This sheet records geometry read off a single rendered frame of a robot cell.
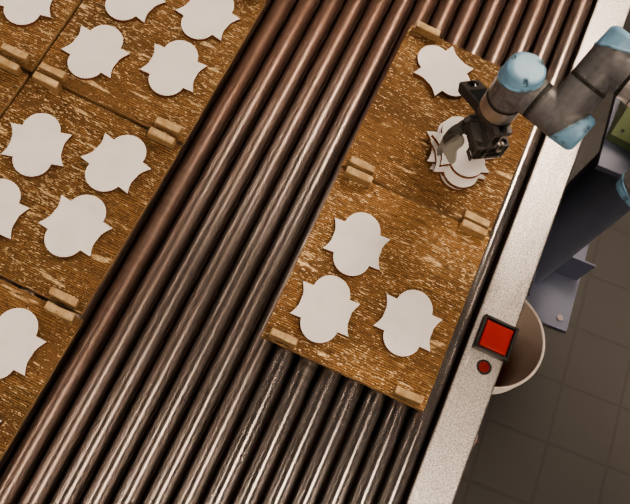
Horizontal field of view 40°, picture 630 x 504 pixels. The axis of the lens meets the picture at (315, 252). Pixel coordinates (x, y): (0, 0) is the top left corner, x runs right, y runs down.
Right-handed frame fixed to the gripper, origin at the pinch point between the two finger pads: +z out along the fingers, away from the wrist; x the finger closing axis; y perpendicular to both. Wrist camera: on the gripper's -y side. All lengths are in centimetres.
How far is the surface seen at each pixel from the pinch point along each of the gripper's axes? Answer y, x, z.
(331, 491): 65, -42, 6
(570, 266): 6, 65, 89
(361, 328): 34.9, -29.8, 4.0
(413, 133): -6.5, -8.6, 4.0
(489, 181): 7.1, 5.6, 4.0
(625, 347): 34, 80, 98
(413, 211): 11.6, -13.1, 4.0
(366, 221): 12.9, -24.0, 2.9
